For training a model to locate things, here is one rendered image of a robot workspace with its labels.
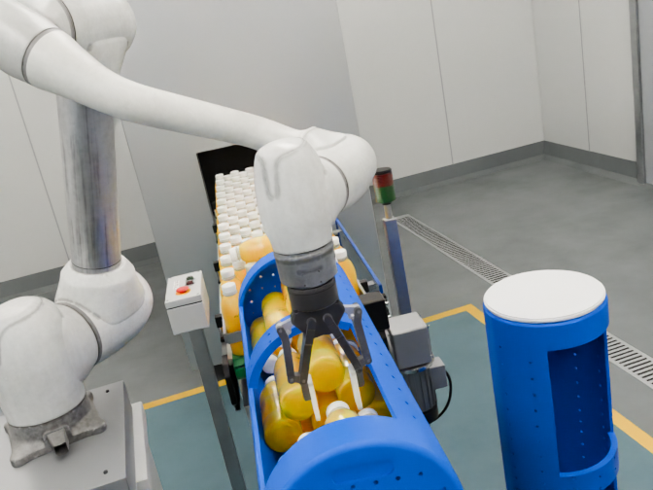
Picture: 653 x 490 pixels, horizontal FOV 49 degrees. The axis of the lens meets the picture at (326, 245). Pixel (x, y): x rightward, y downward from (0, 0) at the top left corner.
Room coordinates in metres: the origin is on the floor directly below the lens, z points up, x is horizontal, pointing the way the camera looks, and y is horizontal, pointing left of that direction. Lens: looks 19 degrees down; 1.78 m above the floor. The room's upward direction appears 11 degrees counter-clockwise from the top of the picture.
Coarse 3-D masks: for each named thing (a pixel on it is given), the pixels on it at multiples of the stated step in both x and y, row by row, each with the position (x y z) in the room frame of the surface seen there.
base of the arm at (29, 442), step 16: (64, 416) 1.23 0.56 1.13; (80, 416) 1.26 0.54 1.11; (96, 416) 1.27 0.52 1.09; (16, 432) 1.23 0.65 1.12; (32, 432) 1.21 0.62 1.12; (48, 432) 1.21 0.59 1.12; (64, 432) 1.21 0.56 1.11; (80, 432) 1.23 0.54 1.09; (96, 432) 1.24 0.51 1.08; (16, 448) 1.21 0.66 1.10; (32, 448) 1.20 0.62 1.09; (48, 448) 1.21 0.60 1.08; (64, 448) 1.20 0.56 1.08; (16, 464) 1.18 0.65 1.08
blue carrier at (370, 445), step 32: (256, 288) 1.65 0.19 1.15; (352, 288) 1.51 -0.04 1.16; (256, 352) 1.23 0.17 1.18; (384, 352) 1.15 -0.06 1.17; (256, 384) 1.19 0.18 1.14; (384, 384) 0.98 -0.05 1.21; (256, 416) 1.09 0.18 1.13; (384, 416) 0.87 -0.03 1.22; (416, 416) 0.92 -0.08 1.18; (256, 448) 0.99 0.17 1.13; (320, 448) 0.82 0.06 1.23; (352, 448) 0.80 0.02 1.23; (384, 448) 0.81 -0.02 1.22; (416, 448) 0.81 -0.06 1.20; (288, 480) 0.80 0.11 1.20; (320, 480) 0.80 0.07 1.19; (352, 480) 0.80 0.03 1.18; (384, 480) 0.81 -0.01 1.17; (416, 480) 0.81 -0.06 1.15; (448, 480) 0.81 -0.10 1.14
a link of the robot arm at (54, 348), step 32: (0, 320) 1.25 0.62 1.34; (32, 320) 1.25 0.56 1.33; (64, 320) 1.31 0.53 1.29; (0, 352) 1.22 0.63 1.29; (32, 352) 1.23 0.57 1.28; (64, 352) 1.27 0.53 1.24; (96, 352) 1.34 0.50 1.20; (0, 384) 1.22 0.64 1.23; (32, 384) 1.22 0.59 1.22; (64, 384) 1.25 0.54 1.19; (32, 416) 1.21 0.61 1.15
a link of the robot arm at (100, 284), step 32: (64, 0) 1.29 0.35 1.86; (96, 0) 1.34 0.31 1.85; (96, 32) 1.32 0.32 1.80; (128, 32) 1.40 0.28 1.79; (64, 128) 1.37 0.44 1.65; (96, 128) 1.36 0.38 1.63; (64, 160) 1.38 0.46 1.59; (96, 160) 1.37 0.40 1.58; (96, 192) 1.38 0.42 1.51; (96, 224) 1.38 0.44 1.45; (96, 256) 1.39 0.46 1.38; (64, 288) 1.40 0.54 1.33; (96, 288) 1.38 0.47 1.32; (128, 288) 1.42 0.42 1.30; (96, 320) 1.36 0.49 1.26; (128, 320) 1.42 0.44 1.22
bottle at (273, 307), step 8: (272, 296) 1.59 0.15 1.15; (280, 296) 1.58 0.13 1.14; (264, 304) 1.57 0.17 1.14; (272, 304) 1.53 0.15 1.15; (280, 304) 1.53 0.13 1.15; (264, 312) 1.53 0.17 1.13; (272, 312) 1.49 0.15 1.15; (280, 312) 1.48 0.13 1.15; (288, 312) 1.49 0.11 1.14; (264, 320) 1.50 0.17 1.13; (272, 320) 1.46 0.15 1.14
